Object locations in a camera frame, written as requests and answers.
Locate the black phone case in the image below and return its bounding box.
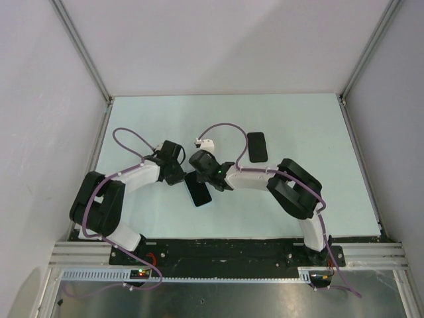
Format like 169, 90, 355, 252
247, 132, 268, 163

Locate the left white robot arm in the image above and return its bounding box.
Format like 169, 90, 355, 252
70, 140, 186, 264

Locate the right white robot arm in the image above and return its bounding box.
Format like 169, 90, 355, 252
189, 150, 330, 266

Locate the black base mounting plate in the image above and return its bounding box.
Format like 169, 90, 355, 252
109, 238, 346, 279

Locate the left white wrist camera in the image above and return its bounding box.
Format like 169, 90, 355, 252
154, 142, 165, 152

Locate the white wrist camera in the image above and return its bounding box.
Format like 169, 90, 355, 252
154, 142, 165, 152
195, 138, 215, 154

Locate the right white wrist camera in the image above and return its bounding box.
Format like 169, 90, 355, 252
195, 138, 215, 154

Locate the left aluminium frame post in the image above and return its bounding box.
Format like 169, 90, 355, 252
49, 0, 113, 106

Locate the aluminium frame post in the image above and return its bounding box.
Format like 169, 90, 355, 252
339, 0, 404, 107
49, 0, 113, 106

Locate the white slotted cable duct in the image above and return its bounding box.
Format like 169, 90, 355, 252
59, 266, 332, 285

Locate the right aluminium frame post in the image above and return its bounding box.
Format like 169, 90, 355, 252
339, 0, 404, 107

